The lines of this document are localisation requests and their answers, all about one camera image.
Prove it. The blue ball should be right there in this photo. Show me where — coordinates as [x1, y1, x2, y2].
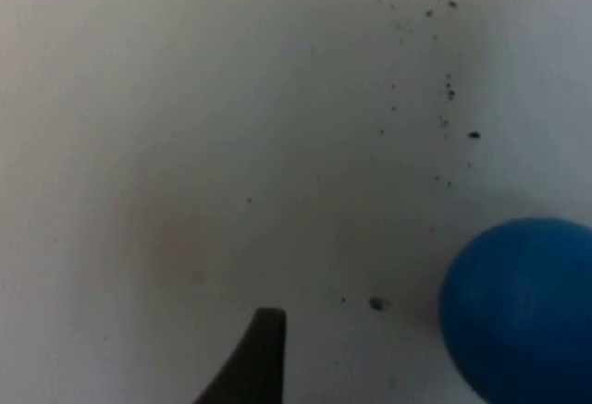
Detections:
[438, 216, 592, 404]

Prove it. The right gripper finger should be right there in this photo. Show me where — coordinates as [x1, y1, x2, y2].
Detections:
[192, 307, 288, 404]

